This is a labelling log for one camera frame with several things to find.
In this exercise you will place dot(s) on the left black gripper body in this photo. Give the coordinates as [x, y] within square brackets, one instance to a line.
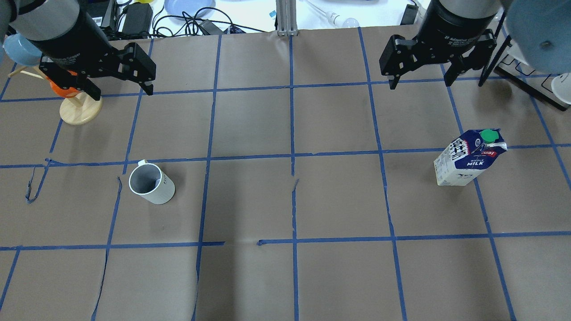
[67, 32]

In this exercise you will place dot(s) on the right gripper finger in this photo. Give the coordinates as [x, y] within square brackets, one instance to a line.
[477, 59]
[399, 57]

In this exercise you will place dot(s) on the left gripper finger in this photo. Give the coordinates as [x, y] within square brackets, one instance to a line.
[136, 66]
[77, 79]

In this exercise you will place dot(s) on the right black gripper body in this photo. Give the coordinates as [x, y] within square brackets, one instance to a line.
[450, 24]

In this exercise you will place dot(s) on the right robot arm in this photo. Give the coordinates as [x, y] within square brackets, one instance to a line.
[547, 21]

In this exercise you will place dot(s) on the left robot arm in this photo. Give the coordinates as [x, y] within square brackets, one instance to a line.
[28, 16]

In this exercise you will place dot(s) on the milk carton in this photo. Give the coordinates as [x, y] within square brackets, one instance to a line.
[469, 155]

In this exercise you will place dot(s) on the orange mug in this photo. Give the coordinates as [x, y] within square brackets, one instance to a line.
[68, 93]

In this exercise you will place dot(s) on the wooden mug tree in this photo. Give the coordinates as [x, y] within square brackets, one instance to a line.
[74, 111]

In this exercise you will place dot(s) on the black box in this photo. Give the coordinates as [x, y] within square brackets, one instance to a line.
[103, 12]

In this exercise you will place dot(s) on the black power adapter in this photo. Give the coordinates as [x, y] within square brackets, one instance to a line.
[137, 20]

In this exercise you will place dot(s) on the blue mug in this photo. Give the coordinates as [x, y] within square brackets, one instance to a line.
[21, 50]

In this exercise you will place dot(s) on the blue plate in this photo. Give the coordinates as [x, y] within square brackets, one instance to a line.
[177, 7]

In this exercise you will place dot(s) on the light bulb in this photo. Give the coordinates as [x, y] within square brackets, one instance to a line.
[335, 19]

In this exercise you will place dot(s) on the white mug on rack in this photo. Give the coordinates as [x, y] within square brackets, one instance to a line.
[561, 87]

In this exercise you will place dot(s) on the aluminium frame post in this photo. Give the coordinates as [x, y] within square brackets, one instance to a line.
[286, 20]

